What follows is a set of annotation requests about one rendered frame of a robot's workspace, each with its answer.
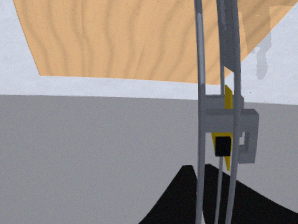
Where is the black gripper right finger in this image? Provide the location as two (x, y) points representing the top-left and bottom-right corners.
(202, 164), (298, 224)

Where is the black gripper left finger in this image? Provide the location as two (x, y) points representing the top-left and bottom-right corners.
(138, 165), (197, 224)

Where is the light wooden board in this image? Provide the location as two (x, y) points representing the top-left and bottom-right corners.
(12, 0), (298, 85)

